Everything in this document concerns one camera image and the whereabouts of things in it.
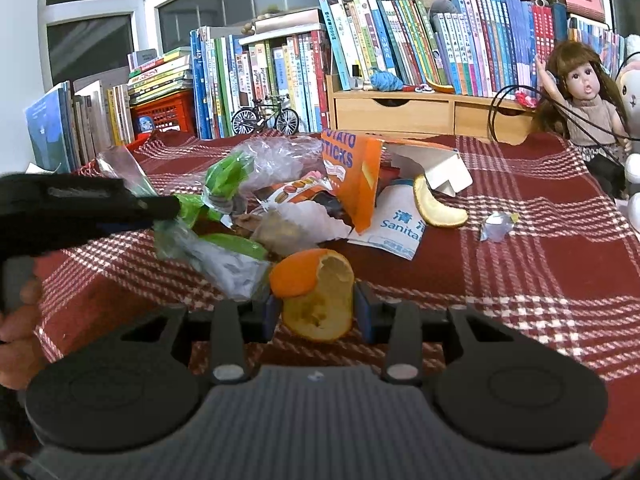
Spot colourful printed snack packet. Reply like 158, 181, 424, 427
250, 175, 346, 216

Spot white blue paper packet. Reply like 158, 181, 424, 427
347, 182, 426, 261

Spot red plaid blanket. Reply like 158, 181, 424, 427
32, 130, 640, 453

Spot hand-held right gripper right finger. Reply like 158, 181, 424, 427
352, 282, 506, 386

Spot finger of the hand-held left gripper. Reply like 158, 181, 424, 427
97, 218, 155, 235
140, 194, 181, 222

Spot grey flat box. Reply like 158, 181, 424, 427
239, 9, 327, 45

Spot blue white plush toy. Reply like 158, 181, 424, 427
614, 34, 640, 233

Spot black toy bicycle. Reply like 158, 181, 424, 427
231, 94, 301, 136

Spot wooden drawer organizer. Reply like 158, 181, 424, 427
326, 74, 538, 145

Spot orange peel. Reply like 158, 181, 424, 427
269, 248, 356, 343

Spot row of thin books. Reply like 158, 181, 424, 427
567, 15, 628, 76

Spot clear plastic wrapper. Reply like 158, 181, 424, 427
96, 146, 158, 198

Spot row of blue green books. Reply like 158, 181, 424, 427
190, 25, 331, 141

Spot orange snack bag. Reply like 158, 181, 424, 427
320, 129, 383, 235

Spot black cable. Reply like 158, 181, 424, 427
489, 50, 640, 143

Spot green plastic wrapper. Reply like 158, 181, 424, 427
175, 152, 257, 226

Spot white window frame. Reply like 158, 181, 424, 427
37, 0, 451, 91

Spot green clear plastic bag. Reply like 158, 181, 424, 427
152, 210, 275, 302

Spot red plastic crate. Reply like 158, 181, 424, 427
131, 91, 197, 136

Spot stack of flat books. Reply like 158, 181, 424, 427
126, 46, 193, 106

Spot white small box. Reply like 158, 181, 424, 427
129, 49, 158, 71

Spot banana peel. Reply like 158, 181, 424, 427
413, 174, 470, 229

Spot person's left hand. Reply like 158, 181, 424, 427
0, 280, 46, 391

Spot crumpled silver foil wrapper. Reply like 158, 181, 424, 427
480, 211, 521, 243

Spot white cardboard box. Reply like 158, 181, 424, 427
382, 141, 474, 198

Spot long row of colourful books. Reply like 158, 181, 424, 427
316, 0, 568, 98

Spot brown-haired doll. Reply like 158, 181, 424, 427
532, 40, 632, 201

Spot row of pale standing books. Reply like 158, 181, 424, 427
25, 80, 136, 173

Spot crumpled white paper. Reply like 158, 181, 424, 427
250, 205, 353, 258

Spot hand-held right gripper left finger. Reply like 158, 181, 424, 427
120, 294, 281, 386

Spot blue yarn ball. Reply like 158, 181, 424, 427
369, 69, 405, 92

